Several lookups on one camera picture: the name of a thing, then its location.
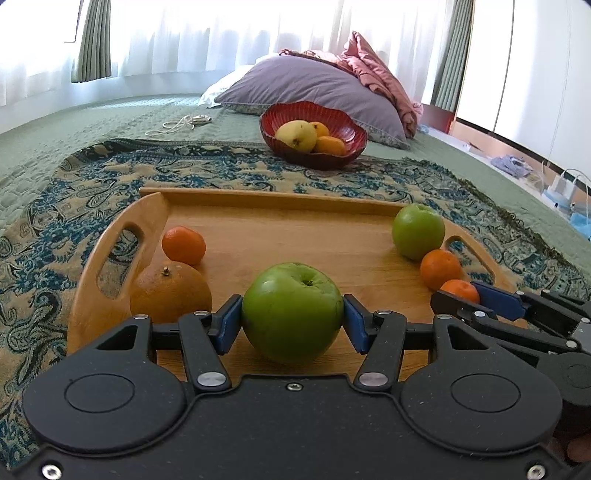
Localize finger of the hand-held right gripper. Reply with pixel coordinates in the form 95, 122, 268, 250
471, 281, 591, 330
431, 292, 580, 365

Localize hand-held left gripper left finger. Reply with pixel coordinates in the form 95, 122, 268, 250
95, 295, 243, 395

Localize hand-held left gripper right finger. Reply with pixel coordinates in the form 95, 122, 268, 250
342, 295, 497, 393

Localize orange mandarin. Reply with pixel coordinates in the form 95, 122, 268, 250
440, 279, 481, 305
161, 226, 206, 267
420, 249, 463, 291

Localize large dull orange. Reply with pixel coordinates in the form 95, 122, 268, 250
130, 261, 213, 324

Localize green apple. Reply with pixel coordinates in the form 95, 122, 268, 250
392, 203, 446, 260
241, 262, 345, 364

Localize wooden serving tray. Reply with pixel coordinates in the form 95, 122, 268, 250
68, 187, 515, 370

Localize person's right hand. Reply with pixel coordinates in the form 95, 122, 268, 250
551, 411, 591, 467

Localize white bag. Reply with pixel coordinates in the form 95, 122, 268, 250
549, 168, 591, 199

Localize blue clothes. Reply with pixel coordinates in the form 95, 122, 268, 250
489, 154, 532, 178

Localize brown headboard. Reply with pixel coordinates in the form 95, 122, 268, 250
418, 102, 455, 134

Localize blue paisley blanket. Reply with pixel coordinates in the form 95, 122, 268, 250
0, 138, 591, 457

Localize yellow pear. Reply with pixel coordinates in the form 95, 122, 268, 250
275, 120, 318, 153

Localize red ribbed bowl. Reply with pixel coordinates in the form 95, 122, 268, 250
259, 102, 369, 168

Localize white wardrobe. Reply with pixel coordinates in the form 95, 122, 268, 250
455, 0, 591, 185

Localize white pillow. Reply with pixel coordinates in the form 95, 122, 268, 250
199, 65, 254, 108

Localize purple pillow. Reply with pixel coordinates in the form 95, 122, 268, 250
215, 55, 411, 149

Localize green curtain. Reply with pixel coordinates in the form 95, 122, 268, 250
431, 0, 475, 114
71, 0, 113, 84

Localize pink quilt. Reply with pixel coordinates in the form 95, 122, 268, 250
281, 31, 424, 139

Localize green quilted bedspread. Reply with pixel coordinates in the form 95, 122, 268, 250
0, 92, 591, 259

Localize white sheer curtain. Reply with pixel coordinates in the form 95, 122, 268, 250
0, 0, 458, 107

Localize white cord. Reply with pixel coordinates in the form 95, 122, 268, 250
147, 114, 213, 137

